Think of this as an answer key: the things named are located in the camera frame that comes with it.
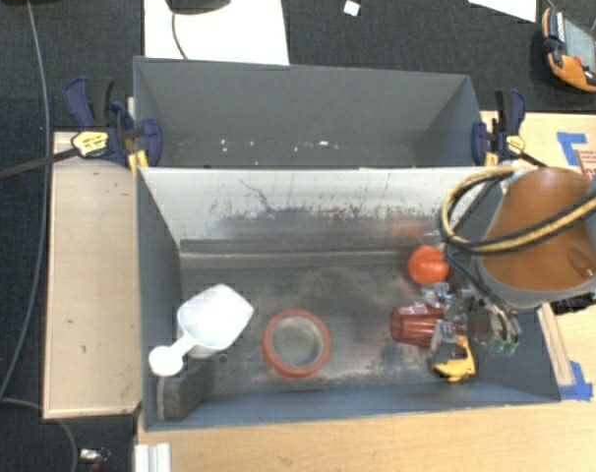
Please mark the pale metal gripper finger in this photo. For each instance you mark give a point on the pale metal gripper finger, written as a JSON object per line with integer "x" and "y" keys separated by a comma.
{"x": 446, "y": 338}
{"x": 439, "y": 297}

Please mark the yellow plastic toy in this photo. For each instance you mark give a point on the yellow plastic toy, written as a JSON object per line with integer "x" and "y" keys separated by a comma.
{"x": 458, "y": 367}

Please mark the orange ball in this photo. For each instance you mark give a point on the orange ball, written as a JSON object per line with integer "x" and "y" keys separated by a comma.
{"x": 423, "y": 263}

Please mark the red clear plastic cup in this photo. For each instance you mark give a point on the red clear plastic cup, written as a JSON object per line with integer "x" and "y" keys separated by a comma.
{"x": 411, "y": 325}

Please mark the white plastic scoop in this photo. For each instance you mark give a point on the white plastic scoop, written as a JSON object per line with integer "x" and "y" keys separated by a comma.
{"x": 214, "y": 317}

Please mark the grey metal bin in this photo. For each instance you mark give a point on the grey metal bin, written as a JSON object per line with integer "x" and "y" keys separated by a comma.
{"x": 298, "y": 116}

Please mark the grey block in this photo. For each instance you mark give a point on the grey block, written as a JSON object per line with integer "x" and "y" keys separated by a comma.
{"x": 180, "y": 394}

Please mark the pale wood board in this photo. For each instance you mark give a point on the pale wood board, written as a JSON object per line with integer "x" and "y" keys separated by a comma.
{"x": 94, "y": 288}

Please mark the black cylinder on white bracket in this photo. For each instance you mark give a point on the black cylinder on white bracket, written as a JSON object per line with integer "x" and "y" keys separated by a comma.
{"x": 576, "y": 304}

